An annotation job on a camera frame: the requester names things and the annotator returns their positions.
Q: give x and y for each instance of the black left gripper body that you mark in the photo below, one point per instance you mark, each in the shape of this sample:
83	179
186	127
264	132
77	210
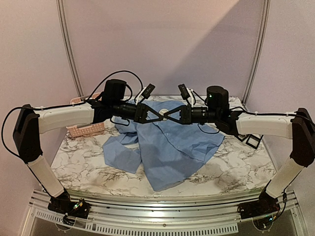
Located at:
141	106

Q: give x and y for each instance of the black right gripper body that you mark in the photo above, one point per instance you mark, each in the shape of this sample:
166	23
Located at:
186	114

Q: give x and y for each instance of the blue shirt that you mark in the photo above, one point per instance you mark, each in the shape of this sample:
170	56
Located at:
169	152

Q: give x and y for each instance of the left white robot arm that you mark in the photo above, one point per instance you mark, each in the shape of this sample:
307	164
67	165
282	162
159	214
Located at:
34	121

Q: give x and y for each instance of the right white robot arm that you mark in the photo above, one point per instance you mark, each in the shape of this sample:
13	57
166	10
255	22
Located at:
297	126

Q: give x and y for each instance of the pink plastic basket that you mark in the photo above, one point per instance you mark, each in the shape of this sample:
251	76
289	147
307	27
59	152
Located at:
85	128

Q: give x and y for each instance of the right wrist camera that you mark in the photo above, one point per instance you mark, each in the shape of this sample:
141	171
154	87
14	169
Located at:
183	91

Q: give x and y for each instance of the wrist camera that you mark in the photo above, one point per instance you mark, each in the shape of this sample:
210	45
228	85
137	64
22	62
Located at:
183	91
148	90

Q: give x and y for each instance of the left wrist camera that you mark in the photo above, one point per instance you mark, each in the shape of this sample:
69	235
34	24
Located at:
148	90

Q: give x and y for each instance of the black frame box right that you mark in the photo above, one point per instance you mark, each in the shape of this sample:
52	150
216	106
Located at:
254	141

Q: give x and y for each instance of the aluminium front rail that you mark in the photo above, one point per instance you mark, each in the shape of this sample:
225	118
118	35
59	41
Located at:
213	215

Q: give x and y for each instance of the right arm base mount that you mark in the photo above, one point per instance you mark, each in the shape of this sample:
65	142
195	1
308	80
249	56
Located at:
264	205

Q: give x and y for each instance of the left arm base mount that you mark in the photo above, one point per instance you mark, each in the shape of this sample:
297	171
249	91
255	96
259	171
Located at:
64	205

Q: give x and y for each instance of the left aluminium post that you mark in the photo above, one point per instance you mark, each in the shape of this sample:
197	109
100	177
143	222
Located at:
68	47

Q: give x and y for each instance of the aluminium post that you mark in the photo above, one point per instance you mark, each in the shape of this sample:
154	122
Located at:
258	49
68	47

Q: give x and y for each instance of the right aluminium post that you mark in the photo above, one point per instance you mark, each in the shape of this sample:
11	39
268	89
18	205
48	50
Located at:
258	49

